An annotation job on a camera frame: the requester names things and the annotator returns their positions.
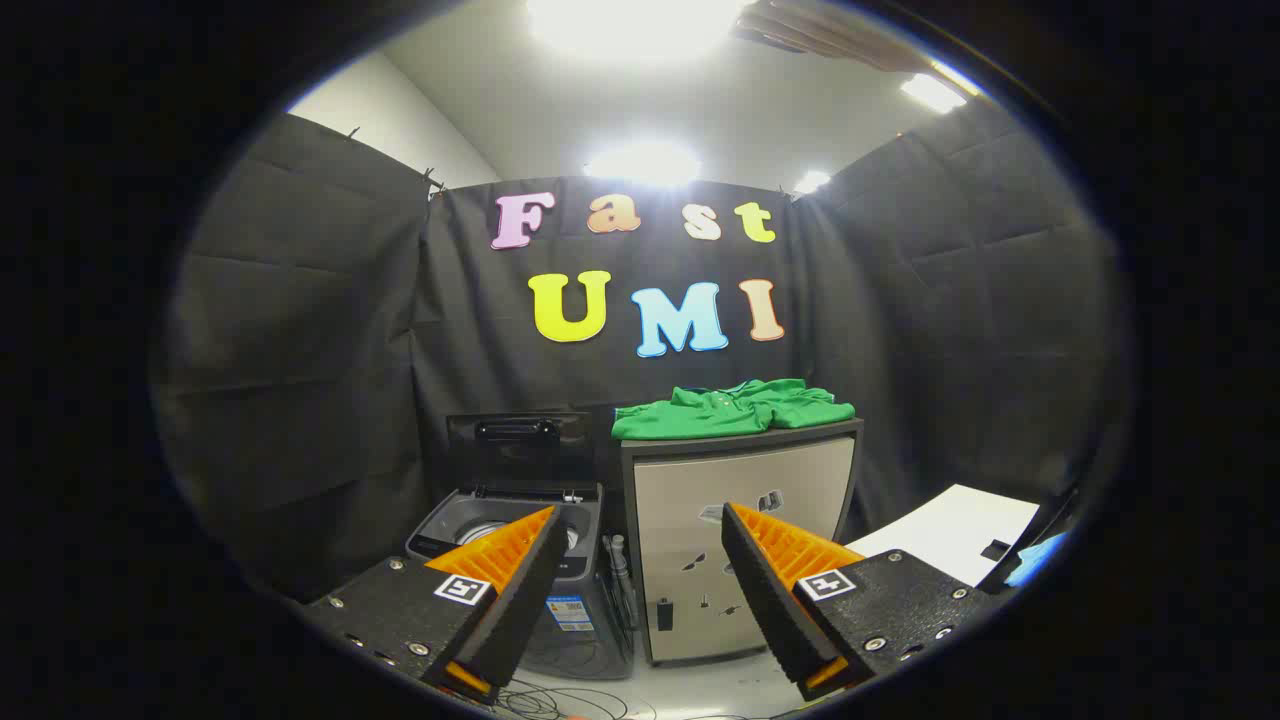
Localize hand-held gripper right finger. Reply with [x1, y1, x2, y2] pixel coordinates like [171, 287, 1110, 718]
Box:
[720, 502, 1011, 701]

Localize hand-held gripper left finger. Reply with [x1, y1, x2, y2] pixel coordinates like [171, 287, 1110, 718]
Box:
[305, 505, 571, 706]

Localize grey washing machine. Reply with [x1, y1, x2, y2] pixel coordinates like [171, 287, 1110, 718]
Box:
[405, 485, 636, 681]

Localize green polo shirt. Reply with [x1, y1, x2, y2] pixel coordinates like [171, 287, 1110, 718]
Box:
[610, 378, 857, 441]

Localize grey cabinet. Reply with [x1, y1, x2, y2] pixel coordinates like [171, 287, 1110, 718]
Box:
[620, 418, 865, 666]

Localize white board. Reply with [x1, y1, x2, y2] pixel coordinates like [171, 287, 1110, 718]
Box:
[845, 484, 1041, 588]

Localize blue object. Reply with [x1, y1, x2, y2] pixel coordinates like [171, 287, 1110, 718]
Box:
[1005, 530, 1071, 586]

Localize black backdrop cloth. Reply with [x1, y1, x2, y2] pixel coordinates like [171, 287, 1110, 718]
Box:
[150, 95, 1131, 601]

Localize round ceiling light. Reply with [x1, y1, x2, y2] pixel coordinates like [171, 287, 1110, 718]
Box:
[585, 140, 701, 186]

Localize rectangular ceiling light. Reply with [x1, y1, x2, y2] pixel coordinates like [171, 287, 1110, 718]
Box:
[900, 72, 969, 113]

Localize large ceiling light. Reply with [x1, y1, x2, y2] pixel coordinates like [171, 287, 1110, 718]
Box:
[525, 0, 746, 61]

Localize black floor cables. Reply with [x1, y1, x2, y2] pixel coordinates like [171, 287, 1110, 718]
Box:
[495, 680, 661, 720]

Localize grey drain hose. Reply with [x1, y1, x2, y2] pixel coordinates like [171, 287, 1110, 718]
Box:
[605, 535, 641, 631]

